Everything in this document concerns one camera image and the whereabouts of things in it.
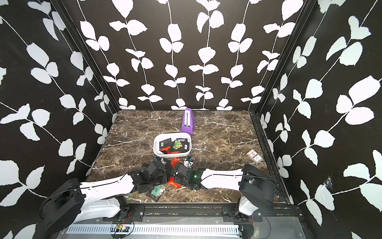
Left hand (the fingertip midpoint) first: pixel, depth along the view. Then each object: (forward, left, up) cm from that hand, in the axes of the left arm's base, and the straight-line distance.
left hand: (172, 175), depth 85 cm
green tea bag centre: (+20, -3, +2) cm, 20 cm away
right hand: (-2, -1, +3) cm, 4 cm away
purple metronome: (+33, -11, +6) cm, 36 cm away
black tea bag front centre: (+22, +5, 0) cm, 23 cm away
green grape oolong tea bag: (-8, +9, -2) cm, 12 cm away
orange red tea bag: (+18, +5, 0) cm, 19 cm away
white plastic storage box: (+27, +9, +1) cm, 29 cm away
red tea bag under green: (-3, 0, -1) cm, 3 cm away
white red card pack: (+9, -53, -1) cm, 53 cm away
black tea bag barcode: (+19, -8, +1) cm, 21 cm away
